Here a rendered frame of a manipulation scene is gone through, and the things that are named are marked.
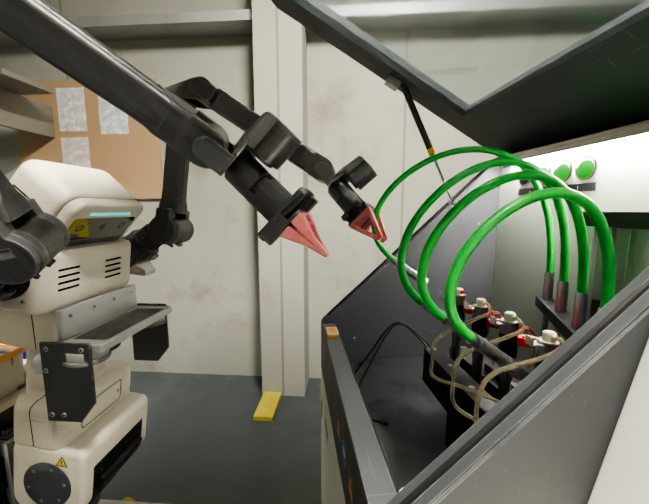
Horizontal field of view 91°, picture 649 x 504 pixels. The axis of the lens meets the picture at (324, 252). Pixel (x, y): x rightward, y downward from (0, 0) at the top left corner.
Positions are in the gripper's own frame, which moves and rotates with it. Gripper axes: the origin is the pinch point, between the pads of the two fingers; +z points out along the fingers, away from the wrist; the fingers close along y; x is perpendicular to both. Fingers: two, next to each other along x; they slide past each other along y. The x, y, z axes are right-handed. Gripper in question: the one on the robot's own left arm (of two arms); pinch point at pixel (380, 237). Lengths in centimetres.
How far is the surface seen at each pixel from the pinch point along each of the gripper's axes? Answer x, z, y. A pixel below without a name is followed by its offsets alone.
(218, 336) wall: 167, -80, 96
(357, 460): 16.9, 33.4, -27.9
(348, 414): 19.6, 27.6, -20.3
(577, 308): -17.4, 34.8, -3.7
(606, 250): -24.6, 30.6, -15.0
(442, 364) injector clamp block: 7.5, 29.7, -0.4
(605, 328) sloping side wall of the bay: -17.0, 36.4, -25.6
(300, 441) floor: 128, 17, 83
